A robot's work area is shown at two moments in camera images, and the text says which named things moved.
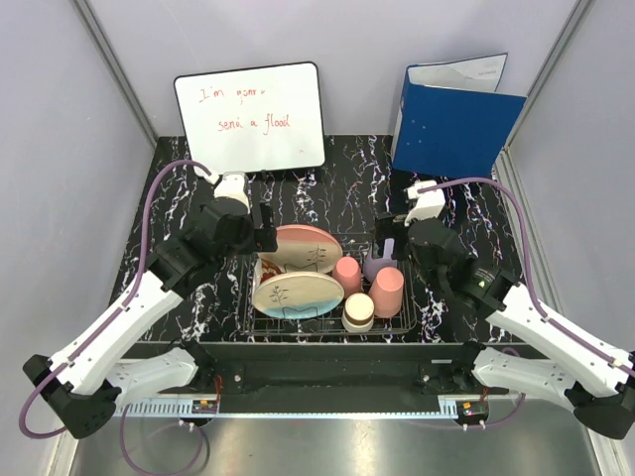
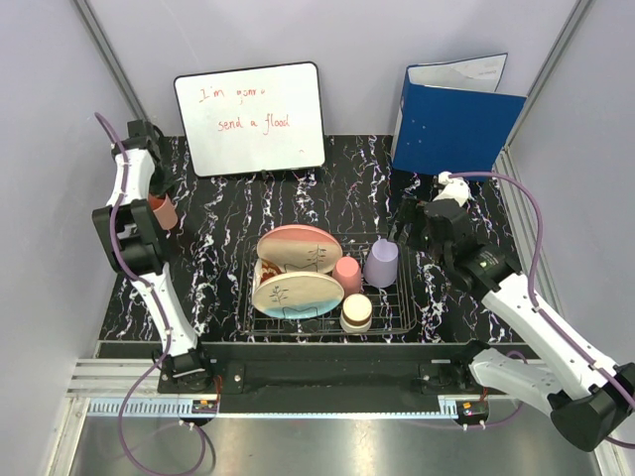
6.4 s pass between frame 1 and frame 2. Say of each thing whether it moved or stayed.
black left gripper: moved
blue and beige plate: stayed
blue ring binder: stayed
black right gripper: moved
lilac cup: stayed
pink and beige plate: stayed
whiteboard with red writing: stayed
